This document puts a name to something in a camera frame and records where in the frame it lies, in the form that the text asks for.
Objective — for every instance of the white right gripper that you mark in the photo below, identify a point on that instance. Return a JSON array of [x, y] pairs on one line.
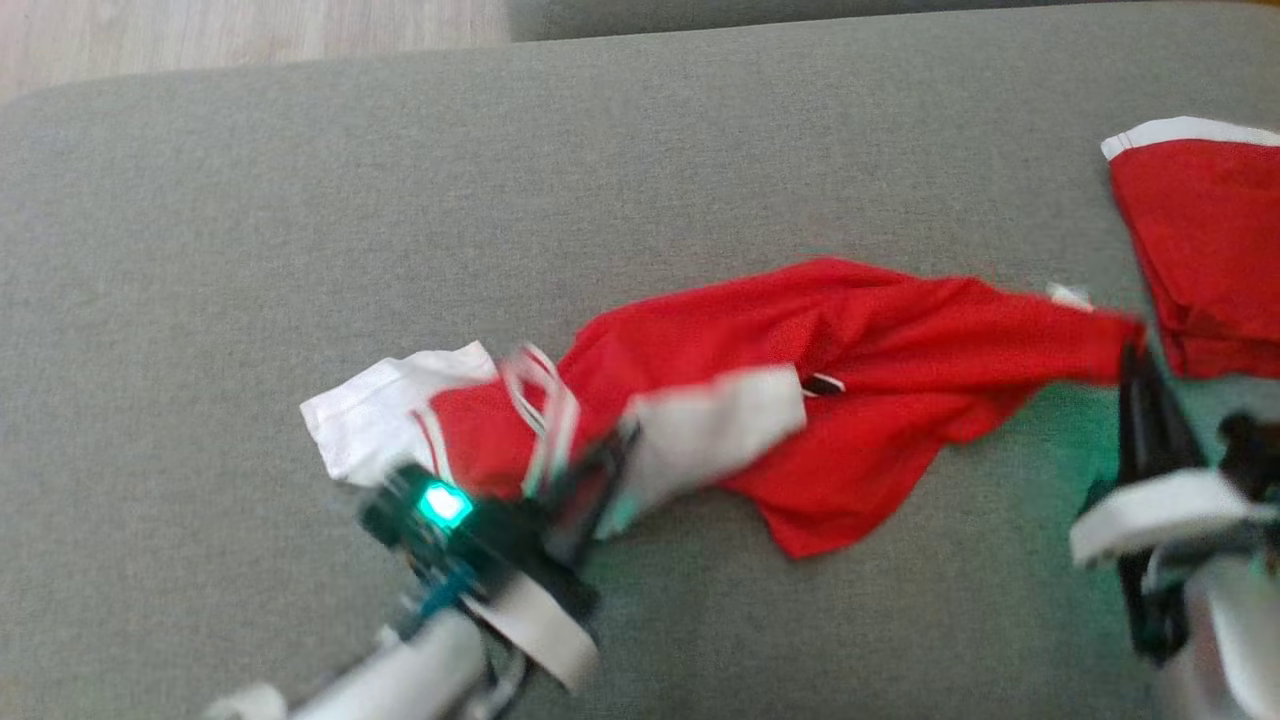
[[1160, 515]]

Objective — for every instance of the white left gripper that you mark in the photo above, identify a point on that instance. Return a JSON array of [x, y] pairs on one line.
[[500, 560]]

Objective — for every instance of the red shorts with white band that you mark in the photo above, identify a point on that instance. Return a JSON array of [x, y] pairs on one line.
[[1210, 250]]

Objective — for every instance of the red and white sports jersey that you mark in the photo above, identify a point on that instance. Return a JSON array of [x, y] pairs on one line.
[[850, 360]]

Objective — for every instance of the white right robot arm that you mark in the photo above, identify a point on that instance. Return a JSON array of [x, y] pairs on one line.
[[1235, 640]]

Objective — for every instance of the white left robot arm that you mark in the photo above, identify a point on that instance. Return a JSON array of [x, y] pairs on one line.
[[400, 675]]

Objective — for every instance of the large grey sofa seat cushion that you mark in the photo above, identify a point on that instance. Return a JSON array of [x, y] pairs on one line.
[[300, 250]]

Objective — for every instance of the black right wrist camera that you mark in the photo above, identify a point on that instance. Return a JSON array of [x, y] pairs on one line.
[[1250, 455]]

